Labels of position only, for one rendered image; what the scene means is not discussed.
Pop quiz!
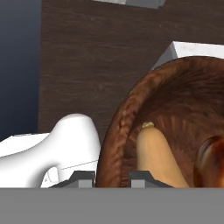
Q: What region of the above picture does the brown chicken drumstick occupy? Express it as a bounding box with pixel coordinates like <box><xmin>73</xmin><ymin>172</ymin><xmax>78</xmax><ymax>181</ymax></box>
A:
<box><xmin>192</xmin><ymin>135</ymin><xmax>224</xmax><ymax>189</ymax></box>

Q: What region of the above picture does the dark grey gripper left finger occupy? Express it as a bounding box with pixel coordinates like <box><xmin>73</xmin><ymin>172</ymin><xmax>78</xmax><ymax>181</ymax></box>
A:
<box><xmin>48</xmin><ymin>171</ymin><xmax>96</xmax><ymax>189</ymax></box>

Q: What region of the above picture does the brown wooden bowl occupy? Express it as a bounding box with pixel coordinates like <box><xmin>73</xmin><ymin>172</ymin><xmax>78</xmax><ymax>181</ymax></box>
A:
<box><xmin>95</xmin><ymin>55</ymin><xmax>224</xmax><ymax>189</ymax></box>

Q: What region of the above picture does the white stone block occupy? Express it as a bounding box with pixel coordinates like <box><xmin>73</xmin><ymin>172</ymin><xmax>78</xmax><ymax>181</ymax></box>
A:
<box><xmin>150</xmin><ymin>40</ymin><xmax>224</xmax><ymax>71</ymax></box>

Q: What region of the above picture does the white rounded moulded object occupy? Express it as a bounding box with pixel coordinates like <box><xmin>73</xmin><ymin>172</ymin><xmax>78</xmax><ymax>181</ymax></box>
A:
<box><xmin>0</xmin><ymin>113</ymin><xmax>102</xmax><ymax>189</ymax></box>

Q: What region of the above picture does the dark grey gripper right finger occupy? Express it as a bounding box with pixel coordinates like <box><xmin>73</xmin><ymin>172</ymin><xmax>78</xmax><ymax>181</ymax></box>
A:
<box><xmin>129</xmin><ymin>171</ymin><xmax>175</xmax><ymax>189</ymax></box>

